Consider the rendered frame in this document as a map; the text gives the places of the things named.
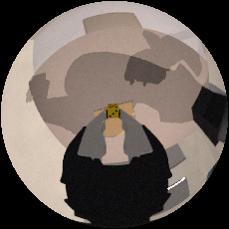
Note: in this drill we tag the yellow die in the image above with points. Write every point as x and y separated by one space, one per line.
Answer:
113 110

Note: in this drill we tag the tan mat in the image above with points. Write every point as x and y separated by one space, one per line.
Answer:
113 125

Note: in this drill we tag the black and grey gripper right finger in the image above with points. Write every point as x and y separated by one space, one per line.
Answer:
141 142

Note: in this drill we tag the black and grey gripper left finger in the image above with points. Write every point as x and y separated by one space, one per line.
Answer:
88 144

